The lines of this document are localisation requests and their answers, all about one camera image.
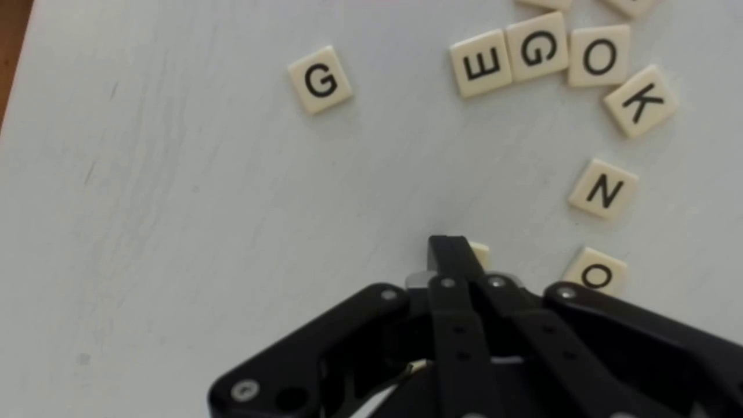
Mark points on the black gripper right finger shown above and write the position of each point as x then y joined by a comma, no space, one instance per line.
559,350

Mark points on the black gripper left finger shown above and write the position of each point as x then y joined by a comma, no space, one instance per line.
455,339

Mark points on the small wooden letter tile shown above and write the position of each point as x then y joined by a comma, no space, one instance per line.
631,5
319,79
602,189
484,253
600,56
481,63
538,47
640,100
596,270

